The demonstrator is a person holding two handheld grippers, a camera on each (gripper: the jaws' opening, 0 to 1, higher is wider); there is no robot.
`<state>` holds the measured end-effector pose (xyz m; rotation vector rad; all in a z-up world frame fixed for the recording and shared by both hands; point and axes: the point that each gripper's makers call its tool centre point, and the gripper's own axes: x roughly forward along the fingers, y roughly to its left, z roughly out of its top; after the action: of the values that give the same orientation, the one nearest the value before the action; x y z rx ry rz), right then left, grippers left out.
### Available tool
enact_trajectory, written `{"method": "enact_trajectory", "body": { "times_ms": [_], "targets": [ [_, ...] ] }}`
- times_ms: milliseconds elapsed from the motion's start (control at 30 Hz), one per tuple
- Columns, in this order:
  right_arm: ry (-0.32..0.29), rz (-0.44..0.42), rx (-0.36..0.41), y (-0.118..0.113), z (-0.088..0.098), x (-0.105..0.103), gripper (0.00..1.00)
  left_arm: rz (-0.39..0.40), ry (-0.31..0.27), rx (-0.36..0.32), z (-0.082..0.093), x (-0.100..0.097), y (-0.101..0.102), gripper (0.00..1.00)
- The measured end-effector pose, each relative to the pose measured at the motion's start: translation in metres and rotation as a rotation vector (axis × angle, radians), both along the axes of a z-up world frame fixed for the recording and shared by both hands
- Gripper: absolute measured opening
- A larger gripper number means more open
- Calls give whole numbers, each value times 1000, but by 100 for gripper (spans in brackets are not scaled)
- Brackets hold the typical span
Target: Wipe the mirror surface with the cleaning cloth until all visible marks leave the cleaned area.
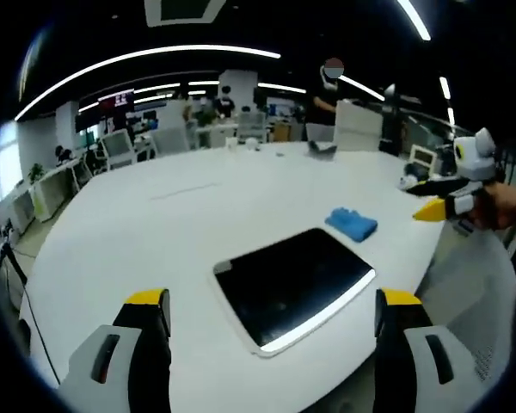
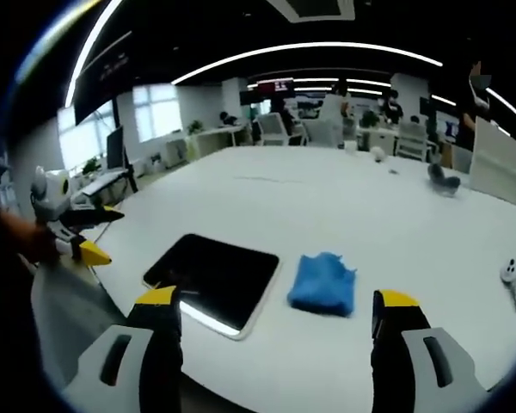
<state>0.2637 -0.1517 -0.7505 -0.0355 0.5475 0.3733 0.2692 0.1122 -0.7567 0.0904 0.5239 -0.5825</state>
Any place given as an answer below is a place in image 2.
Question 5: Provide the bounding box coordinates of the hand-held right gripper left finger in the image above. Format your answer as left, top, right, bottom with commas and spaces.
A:
62, 285, 184, 413

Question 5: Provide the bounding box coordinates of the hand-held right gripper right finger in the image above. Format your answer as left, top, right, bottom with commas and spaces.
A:
370, 289, 491, 413

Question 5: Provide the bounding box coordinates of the blue cleaning cloth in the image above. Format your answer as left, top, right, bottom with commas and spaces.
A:
286, 251, 358, 319

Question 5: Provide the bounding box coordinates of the black computer monitor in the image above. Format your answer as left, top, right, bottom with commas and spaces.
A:
106, 125, 126, 171

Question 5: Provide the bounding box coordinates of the white office desk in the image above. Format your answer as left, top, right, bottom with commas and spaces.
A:
184, 124, 249, 163

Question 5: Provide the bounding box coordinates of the grey gripper device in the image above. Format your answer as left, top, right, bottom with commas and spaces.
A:
426, 162, 463, 198

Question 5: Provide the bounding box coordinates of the white office chair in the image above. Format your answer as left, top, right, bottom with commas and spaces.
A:
395, 122, 431, 163
255, 112, 309, 147

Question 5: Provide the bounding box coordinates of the white cardboard box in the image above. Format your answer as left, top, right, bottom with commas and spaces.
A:
468, 116, 516, 208

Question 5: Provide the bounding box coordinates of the red display screen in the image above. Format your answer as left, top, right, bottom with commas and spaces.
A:
255, 77, 295, 94

